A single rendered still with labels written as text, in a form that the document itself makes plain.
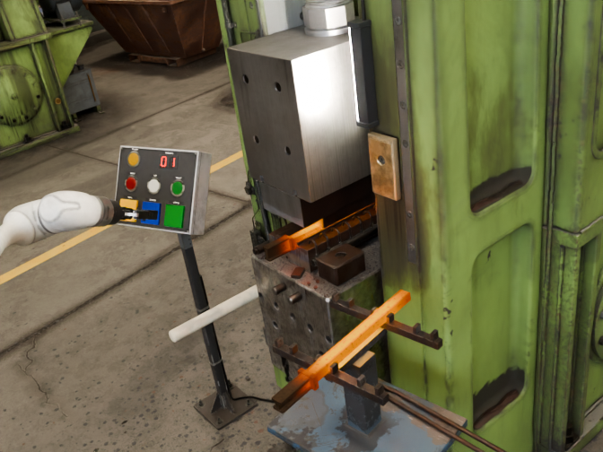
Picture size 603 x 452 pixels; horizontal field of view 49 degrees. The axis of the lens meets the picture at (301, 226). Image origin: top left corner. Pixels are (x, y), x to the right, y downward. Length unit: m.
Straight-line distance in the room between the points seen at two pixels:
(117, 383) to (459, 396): 1.75
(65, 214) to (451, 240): 1.01
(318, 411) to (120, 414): 1.50
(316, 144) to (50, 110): 5.20
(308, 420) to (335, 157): 0.70
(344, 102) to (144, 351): 1.96
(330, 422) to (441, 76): 0.87
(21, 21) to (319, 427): 5.53
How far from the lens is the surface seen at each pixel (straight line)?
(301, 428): 1.73
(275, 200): 1.99
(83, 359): 3.52
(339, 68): 1.81
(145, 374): 3.28
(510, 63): 1.87
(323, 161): 1.84
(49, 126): 6.86
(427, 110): 1.62
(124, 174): 2.44
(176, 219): 2.28
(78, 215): 1.89
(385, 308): 1.61
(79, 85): 7.29
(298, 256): 2.02
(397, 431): 1.70
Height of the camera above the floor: 1.98
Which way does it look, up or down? 28 degrees down
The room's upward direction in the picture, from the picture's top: 8 degrees counter-clockwise
